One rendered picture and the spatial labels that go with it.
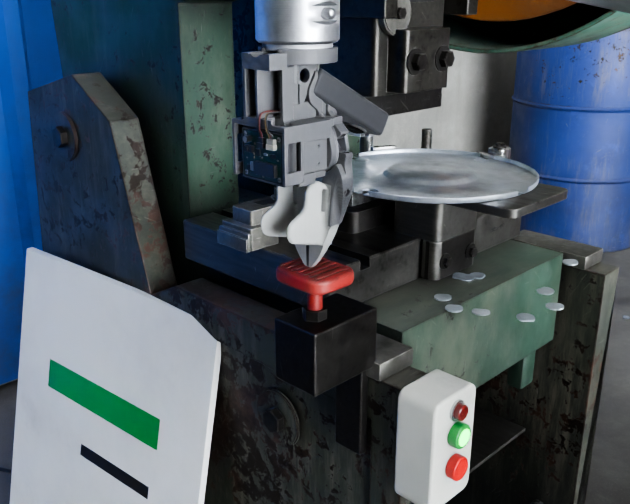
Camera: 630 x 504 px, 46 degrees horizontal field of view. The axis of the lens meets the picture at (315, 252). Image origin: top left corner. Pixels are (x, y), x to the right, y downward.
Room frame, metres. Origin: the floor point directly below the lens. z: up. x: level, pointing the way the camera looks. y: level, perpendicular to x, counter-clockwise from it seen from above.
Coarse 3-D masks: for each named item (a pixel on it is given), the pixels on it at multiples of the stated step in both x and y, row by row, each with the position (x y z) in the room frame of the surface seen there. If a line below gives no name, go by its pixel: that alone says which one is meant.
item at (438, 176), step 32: (352, 160) 1.10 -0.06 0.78; (384, 160) 1.10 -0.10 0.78; (416, 160) 1.10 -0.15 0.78; (448, 160) 1.10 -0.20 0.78; (512, 160) 1.07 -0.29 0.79; (384, 192) 0.91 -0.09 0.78; (416, 192) 0.91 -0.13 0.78; (448, 192) 0.91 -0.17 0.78; (480, 192) 0.91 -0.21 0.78; (512, 192) 0.89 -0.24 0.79
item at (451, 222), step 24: (528, 192) 0.92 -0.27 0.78; (552, 192) 0.92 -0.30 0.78; (408, 216) 0.97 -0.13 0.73; (432, 216) 0.95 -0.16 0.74; (456, 216) 0.97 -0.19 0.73; (504, 216) 0.85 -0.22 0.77; (432, 240) 0.95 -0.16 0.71; (456, 240) 0.97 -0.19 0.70; (432, 264) 0.95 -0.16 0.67; (456, 264) 0.97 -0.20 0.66
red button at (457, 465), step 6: (456, 456) 0.68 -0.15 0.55; (462, 456) 0.68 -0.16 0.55; (450, 462) 0.68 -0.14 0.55; (456, 462) 0.67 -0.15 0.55; (462, 462) 0.68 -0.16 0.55; (450, 468) 0.67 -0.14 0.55; (456, 468) 0.67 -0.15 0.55; (462, 468) 0.68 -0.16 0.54; (450, 474) 0.67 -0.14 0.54; (456, 474) 0.67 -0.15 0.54; (462, 474) 0.68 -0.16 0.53; (456, 480) 0.67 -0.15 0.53
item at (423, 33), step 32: (416, 0) 1.05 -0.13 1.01; (352, 32) 1.02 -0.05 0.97; (384, 32) 1.00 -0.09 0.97; (416, 32) 1.00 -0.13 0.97; (448, 32) 1.05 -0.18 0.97; (320, 64) 1.06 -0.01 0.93; (352, 64) 1.02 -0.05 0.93; (384, 64) 1.00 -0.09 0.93; (416, 64) 0.98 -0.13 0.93; (448, 64) 1.03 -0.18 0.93
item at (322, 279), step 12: (288, 264) 0.71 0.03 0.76; (300, 264) 0.71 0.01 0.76; (324, 264) 0.71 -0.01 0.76; (336, 264) 0.71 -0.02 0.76; (276, 276) 0.71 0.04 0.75; (288, 276) 0.69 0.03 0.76; (300, 276) 0.68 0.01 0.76; (312, 276) 0.68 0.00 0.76; (324, 276) 0.68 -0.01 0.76; (336, 276) 0.68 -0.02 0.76; (348, 276) 0.69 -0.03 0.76; (300, 288) 0.68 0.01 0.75; (312, 288) 0.67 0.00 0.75; (324, 288) 0.67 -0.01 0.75; (336, 288) 0.68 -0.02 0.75; (312, 300) 0.70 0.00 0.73
